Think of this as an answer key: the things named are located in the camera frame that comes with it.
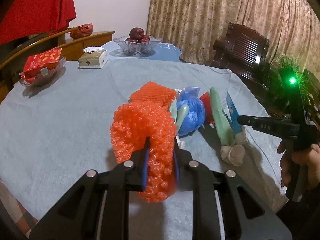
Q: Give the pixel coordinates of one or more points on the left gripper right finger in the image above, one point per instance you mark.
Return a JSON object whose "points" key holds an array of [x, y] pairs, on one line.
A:
{"points": [[183, 178]]}

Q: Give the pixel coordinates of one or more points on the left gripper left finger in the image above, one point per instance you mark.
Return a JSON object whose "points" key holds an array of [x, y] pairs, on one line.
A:
{"points": [[138, 177]]}

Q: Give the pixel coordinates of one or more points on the green foam sleeve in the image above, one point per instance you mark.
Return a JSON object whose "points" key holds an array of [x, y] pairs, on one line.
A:
{"points": [[180, 112], [230, 152]]}

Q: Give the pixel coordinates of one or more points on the blue white toothpaste tube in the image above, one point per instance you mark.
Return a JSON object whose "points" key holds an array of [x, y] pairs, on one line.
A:
{"points": [[238, 129]]}

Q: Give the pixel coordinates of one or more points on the red plastic bag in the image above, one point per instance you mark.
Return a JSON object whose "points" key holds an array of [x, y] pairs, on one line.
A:
{"points": [[207, 107]]}

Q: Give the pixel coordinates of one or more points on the orange foam fruit net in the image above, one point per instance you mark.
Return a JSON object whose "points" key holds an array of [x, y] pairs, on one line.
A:
{"points": [[153, 92]]}

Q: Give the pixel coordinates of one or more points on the person's right hand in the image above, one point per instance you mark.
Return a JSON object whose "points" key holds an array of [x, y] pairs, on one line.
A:
{"points": [[308, 157]]}

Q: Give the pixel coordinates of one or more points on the green potted plant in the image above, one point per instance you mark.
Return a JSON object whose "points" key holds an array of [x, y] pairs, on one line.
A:
{"points": [[298, 85]]}

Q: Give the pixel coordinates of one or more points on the blue plastic bag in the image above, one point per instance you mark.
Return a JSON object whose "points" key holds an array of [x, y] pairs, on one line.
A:
{"points": [[194, 118]]}

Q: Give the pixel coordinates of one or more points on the light blue tablecloth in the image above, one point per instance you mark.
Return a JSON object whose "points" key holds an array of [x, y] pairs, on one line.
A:
{"points": [[50, 136]]}

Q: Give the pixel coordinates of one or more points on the dark wooden armchair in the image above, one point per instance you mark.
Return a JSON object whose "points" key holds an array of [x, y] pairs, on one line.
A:
{"points": [[243, 51]]}

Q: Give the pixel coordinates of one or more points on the blue side table cover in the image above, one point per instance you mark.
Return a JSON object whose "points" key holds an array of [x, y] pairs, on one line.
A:
{"points": [[162, 52]]}

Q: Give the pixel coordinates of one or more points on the tissue box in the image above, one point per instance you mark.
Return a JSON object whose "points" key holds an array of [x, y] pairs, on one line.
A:
{"points": [[93, 58]]}

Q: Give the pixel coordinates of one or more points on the glass fruit bowl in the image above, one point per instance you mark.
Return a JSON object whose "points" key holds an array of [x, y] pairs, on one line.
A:
{"points": [[136, 48]]}

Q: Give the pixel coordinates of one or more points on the clear plastic snack tray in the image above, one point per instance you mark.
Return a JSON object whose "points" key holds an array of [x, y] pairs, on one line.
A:
{"points": [[44, 77]]}

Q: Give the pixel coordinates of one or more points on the dark red apples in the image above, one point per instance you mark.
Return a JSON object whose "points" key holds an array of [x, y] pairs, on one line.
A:
{"points": [[137, 35]]}

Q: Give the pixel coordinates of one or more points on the red snack packet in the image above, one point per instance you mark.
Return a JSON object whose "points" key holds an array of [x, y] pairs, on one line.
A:
{"points": [[45, 59]]}

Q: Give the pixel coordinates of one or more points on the beige patterned curtain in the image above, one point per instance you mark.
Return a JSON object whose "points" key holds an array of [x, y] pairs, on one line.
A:
{"points": [[291, 26]]}

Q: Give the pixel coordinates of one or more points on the red cloth cover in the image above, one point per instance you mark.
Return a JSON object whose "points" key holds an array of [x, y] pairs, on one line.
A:
{"points": [[29, 17]]}

